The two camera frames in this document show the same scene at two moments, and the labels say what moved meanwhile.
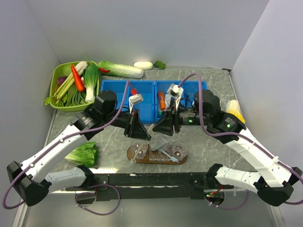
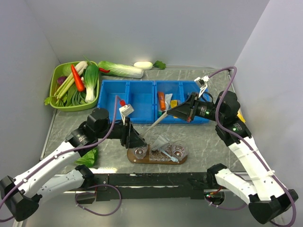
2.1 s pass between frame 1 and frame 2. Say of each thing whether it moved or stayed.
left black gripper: moved
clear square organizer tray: stayed
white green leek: stayed
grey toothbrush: moved
